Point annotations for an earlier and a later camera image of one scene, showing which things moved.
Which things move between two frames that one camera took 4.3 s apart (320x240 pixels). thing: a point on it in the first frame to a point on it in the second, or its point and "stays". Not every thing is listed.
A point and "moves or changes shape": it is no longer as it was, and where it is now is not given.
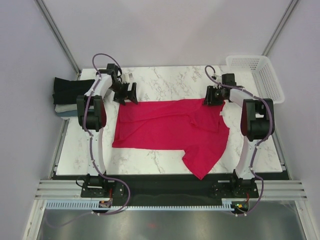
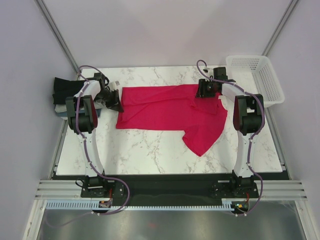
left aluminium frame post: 58,35 stays
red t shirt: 189,124 moves or changes shape
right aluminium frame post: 281,24 stays
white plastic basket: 255,73 stays
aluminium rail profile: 60,189 stays
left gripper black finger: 130,95 to 115,104
